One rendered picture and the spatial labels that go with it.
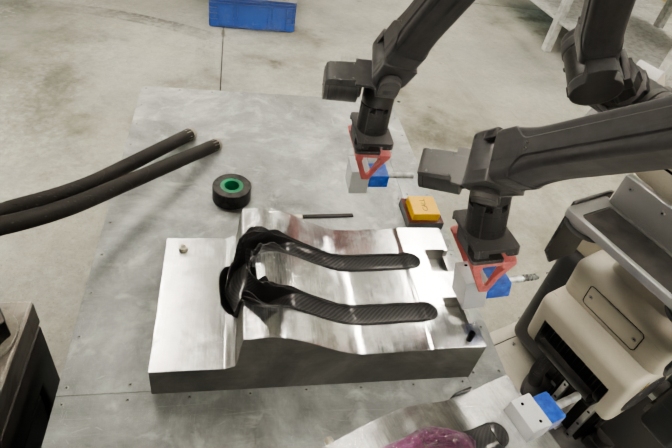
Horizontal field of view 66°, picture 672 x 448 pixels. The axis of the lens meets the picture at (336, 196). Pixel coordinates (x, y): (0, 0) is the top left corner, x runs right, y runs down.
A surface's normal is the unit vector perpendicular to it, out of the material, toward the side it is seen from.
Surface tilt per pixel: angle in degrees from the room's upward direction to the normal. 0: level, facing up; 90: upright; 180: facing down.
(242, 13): 91
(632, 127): 72
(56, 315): 0
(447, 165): 45
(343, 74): 30
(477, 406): 0
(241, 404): 0
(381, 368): 90
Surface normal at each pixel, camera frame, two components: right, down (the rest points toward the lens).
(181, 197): 0.15, -0.75
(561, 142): -0.89, -0.31
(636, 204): -0.88, 0.20
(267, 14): 0.17, 0.67
